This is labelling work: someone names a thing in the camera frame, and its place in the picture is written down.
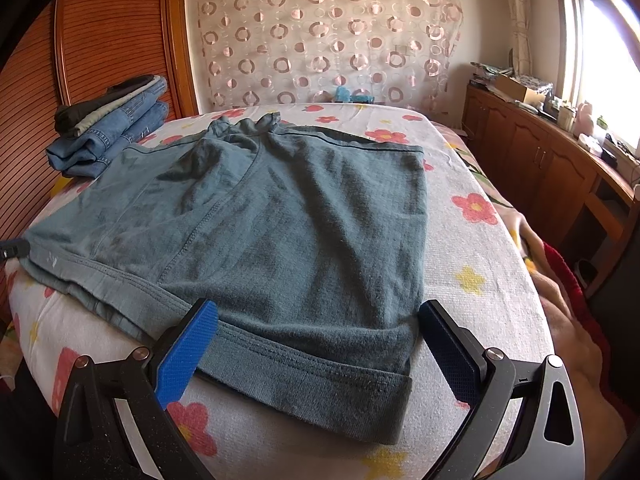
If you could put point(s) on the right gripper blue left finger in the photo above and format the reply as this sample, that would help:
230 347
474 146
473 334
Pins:
176 355

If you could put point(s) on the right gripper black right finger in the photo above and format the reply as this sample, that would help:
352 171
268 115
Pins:
456 351

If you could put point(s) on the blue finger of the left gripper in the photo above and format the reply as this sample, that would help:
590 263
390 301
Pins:
16 248

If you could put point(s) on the teal pants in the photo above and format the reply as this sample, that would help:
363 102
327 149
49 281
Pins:
310 242

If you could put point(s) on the folded blue jeans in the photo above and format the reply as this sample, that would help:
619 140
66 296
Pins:
90 153

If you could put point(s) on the floral pink blanket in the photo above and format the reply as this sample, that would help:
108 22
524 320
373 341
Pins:
576 337

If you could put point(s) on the folded light grey garment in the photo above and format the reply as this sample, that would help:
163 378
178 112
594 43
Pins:
107 108

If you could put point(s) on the folded dark grey garment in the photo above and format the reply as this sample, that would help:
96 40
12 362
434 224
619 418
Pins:
68 116

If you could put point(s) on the long wooden sideboard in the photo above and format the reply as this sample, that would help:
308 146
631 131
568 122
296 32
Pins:
575 202

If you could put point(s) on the wooden slatted wardrobe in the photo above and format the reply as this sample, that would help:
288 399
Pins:
65 51

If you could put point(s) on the cardboard box on sideboard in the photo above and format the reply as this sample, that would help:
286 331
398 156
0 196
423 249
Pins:
517 91

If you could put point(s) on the blue plush toy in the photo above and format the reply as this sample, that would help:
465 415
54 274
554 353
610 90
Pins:
343 95

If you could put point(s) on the sheer circle pattern curtain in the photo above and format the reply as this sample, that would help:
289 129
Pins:
277 52

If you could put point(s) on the window with wooden frame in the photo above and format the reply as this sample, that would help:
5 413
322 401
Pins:
609 77

